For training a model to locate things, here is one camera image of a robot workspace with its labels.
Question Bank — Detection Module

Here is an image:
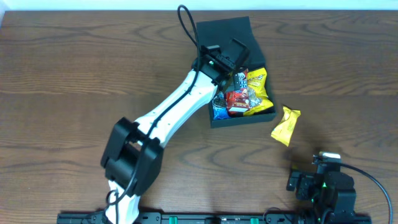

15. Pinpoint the black cable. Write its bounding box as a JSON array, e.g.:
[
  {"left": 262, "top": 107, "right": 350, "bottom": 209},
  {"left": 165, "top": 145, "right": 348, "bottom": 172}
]
[
  {"left": 105, "top": 4, "right": 201, "bottom": 224},
  {"left": 338, "top": 164, "right": 394, "bottom": 224}
]

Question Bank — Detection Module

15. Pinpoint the red Hello Panda snack pack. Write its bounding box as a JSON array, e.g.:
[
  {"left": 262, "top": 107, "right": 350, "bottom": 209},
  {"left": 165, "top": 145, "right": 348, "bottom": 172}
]
[{"left": 225, "top": 69, "right": 250, "bottom": 116}]

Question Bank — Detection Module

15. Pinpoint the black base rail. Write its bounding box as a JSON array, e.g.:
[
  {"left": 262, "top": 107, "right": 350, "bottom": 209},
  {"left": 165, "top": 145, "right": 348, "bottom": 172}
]
[{"left": 56, "top": 211, "right": 373, "bottom": 224}]

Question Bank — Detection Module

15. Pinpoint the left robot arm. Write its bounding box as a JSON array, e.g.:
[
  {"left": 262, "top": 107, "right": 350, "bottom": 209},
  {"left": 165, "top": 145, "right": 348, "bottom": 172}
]
[{"left": 100, "top": 45, "right": 249, "bottom": 223}]

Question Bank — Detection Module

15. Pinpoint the right black cable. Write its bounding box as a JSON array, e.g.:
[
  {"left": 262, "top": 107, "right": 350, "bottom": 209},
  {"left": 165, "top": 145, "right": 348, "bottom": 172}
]
[{"left": 338, "top": 164, "right": 394, "bottom": 224}]

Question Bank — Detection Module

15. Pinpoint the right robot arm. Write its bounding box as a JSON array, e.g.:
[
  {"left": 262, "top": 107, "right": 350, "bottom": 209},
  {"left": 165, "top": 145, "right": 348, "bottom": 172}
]
[{"left": 286, "top": 162, "right": 356, "bottom": 223}]

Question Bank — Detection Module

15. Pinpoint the small yellow snack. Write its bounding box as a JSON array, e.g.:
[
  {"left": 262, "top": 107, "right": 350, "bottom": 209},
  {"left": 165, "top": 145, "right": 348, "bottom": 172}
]
[{"left": 271, "top": 106, "right": 301, "bottom": 147}]

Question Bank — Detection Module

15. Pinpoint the blue Oreo cookie pack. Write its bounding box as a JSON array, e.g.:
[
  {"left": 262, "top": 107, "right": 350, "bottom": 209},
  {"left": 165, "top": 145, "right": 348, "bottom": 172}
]
[{"left": 211, "top": 92, "right": 230, "bottom": 120}]

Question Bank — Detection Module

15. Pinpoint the yellow nut snack bag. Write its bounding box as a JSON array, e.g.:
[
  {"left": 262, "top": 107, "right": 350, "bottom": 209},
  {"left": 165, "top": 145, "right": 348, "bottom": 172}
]
[{"left": 243, "top": 67, "right": 274, "bottom": 116}]

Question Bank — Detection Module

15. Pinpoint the left black cable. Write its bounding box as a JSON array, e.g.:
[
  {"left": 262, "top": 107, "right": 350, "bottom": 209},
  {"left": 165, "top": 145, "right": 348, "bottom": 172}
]
[{"left": 105, "top": 4, "right": 201, "bottom": 224}]

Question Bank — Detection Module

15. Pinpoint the dark green box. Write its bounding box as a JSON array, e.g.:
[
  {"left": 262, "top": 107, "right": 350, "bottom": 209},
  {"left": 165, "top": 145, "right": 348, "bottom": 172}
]
[{"left": 197, "top": 16, "right": 277, "bottom": 128}]

